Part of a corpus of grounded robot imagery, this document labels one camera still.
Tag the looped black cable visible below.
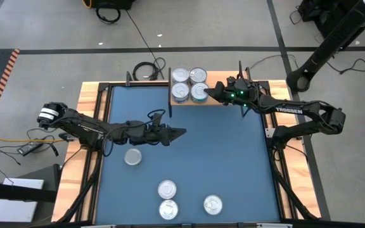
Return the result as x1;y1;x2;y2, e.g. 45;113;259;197
95;6;122;25

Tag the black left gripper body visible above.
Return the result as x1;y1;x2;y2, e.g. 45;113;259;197
127;118;172;147

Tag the long black floor cable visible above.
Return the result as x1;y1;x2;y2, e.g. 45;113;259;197
125;8;167;80

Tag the wavy black floor cable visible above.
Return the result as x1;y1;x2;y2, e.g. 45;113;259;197
326;58;365;75

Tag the black perforated tower stand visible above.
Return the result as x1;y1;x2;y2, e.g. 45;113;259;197
286;0;365;94

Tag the wooden shelf with black legs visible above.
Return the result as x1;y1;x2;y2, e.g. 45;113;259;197
169;66;257;119

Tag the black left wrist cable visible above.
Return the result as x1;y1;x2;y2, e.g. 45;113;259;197
146;109;167;127

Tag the black power adapter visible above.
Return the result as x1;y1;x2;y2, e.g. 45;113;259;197
17;142;44;156

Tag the yellow floor cable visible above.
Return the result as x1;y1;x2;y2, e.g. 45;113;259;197
0;132;63;143

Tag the thin black floor cable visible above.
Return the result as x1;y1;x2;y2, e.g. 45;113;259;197
250;54;298;70

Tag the black beam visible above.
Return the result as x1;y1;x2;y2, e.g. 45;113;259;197
0;180;59;203

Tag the green Bumble Bee tuna can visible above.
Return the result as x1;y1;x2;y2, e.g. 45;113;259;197
171;67;190;85
157;179;177;200

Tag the black box with yellow trim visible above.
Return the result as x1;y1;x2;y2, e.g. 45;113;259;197
81;0;136;10

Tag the coiled black cable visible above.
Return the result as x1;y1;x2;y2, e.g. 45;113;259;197
132;61;160;82

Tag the black adapter cable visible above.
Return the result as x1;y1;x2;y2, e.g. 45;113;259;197
0;126;75;166

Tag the teal Trader Joe's tuna can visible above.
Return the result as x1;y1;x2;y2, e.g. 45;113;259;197
158;199;179;221
203;194;224;216

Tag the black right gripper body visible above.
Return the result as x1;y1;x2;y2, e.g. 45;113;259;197
225;77;262;108

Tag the white board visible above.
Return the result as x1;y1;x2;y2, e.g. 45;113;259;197
0;178;45;223

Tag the dark grey cabinet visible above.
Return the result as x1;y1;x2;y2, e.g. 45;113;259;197
10;163;63;228

